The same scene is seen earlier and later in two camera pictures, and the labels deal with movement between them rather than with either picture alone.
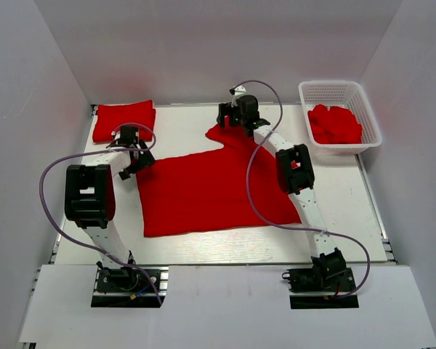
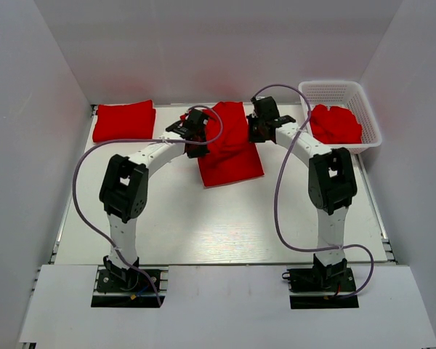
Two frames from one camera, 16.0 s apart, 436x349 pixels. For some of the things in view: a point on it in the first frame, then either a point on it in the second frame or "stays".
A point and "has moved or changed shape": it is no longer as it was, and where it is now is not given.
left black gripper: (146, 158) → (195, 153)
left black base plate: (130, 286) stays
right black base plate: (309, 288) stays
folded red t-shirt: (110, 118) stays
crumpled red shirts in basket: (336, 125) stays
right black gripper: (225, 110) → (252, 137)
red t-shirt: (195, 191) has moved or changed shape
